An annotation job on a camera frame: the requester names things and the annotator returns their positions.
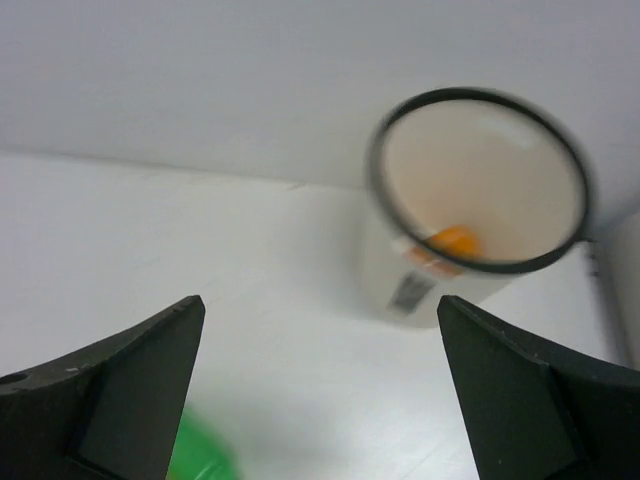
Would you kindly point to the green plastic bottle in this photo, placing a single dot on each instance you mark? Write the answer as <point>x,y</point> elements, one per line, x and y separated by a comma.
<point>199,453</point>

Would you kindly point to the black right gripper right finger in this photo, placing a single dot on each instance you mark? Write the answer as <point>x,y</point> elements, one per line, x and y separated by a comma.
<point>535,409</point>

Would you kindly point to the white bin black rim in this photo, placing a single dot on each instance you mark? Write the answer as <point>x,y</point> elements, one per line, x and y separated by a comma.
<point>476,157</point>

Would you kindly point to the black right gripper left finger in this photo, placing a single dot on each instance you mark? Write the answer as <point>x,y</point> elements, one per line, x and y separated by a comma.
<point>110,410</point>

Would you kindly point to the orange juice bottle white label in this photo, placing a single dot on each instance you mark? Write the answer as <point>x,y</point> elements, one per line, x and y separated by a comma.
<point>458,241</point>

